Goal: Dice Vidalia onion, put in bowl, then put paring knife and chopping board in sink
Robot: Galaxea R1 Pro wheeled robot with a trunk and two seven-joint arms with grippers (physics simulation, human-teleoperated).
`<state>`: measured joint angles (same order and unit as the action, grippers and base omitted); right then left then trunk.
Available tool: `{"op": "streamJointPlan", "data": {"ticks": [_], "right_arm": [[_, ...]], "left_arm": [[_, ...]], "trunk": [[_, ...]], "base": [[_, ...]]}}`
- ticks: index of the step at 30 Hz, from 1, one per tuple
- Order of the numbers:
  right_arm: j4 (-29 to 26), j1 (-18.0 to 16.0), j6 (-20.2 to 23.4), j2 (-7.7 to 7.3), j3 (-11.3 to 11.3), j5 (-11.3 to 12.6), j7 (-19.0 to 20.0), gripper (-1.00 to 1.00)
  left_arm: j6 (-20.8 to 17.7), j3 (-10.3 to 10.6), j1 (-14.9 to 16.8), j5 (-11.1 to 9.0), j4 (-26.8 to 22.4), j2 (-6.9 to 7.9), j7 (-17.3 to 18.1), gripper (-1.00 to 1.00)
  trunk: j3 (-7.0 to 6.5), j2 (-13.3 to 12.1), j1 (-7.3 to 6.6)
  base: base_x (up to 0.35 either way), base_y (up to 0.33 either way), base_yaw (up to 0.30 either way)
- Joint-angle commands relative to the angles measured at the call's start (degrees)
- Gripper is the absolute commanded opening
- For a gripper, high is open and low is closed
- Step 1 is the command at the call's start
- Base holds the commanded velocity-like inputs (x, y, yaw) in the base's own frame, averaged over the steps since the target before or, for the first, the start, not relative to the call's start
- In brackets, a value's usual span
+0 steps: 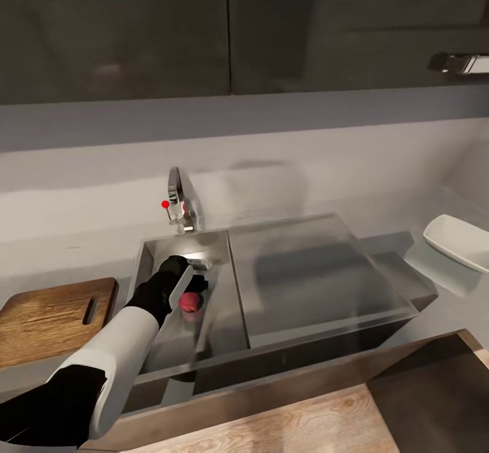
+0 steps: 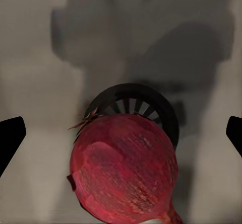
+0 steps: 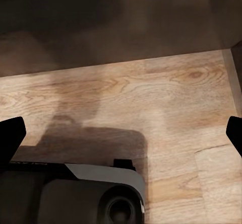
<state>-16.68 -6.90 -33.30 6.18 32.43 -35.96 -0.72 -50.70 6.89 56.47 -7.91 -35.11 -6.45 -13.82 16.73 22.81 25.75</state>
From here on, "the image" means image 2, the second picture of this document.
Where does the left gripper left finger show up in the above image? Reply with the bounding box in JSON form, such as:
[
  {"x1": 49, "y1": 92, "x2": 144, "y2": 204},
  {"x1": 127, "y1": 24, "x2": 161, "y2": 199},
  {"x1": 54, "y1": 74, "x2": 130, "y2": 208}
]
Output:
[{"x1": 0, "y1": 116, "x2": 26, "y2": 177}]

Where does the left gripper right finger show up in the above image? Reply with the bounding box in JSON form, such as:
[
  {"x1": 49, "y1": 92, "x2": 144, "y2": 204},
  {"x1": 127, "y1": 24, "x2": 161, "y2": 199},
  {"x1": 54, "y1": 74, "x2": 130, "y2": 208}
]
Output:
[{"x1": 226, "y1": 116, "x2": 242, "y2": 157}]

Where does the vidalia onion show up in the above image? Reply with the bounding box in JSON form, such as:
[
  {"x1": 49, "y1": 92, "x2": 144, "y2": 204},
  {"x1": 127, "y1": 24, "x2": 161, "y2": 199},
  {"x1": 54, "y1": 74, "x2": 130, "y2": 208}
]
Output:
[{"x1": 67, "y1": 109, "x2": 183, "y2": 224}]

